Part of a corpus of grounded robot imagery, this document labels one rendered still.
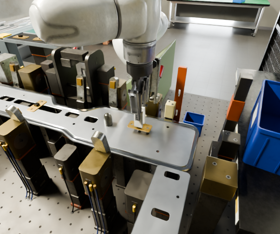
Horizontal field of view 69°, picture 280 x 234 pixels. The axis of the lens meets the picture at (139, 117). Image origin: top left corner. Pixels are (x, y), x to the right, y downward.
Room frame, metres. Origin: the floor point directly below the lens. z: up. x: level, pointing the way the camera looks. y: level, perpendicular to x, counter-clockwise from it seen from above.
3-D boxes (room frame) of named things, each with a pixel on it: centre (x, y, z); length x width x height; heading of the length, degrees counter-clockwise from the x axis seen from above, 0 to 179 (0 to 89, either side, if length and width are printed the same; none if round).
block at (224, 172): (0.33, -0.21, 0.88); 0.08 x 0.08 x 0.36; 69
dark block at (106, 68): (0.84, 0.15, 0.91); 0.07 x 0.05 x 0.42; 159
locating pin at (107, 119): (0.60, 0.12, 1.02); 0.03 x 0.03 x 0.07
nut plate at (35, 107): (0.72, 0.44, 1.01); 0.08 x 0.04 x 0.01; 160
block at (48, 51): (1.11, 0.53, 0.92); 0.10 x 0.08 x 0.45; 69
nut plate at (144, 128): (0.55, 0.00, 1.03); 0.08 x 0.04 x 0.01; 69
